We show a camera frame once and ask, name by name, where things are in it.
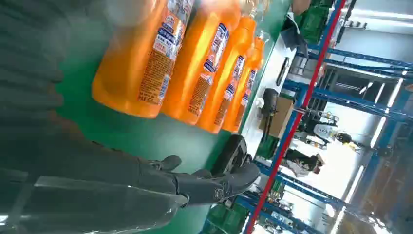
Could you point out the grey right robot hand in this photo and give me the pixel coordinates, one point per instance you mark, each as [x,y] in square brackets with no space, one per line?
[96,181]

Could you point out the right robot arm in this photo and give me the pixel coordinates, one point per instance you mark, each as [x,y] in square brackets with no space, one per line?
[29,64]

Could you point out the green table mat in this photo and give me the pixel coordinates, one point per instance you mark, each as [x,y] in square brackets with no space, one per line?
[145,139]

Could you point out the green plastic crate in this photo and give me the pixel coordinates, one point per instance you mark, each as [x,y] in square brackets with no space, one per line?
[313,22]
[226,219]
[267,148]

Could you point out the small white knob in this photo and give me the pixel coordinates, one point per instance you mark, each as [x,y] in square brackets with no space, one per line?
[259,102]

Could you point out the brown cardboard box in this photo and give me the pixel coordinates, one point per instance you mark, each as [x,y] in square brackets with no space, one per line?
[281,120]

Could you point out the person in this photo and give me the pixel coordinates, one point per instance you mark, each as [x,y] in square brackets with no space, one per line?
[292,35]
[300,163]

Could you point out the white desk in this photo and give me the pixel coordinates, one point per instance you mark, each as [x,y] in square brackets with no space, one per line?
[271,74]

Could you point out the red pole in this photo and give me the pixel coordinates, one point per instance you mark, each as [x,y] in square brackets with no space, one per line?
[305,97]

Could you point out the white humanoid robot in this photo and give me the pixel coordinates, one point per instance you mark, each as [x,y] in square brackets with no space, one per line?
[322,130]

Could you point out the blue metal rack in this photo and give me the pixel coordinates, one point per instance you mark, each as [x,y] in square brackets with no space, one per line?
[338,98]

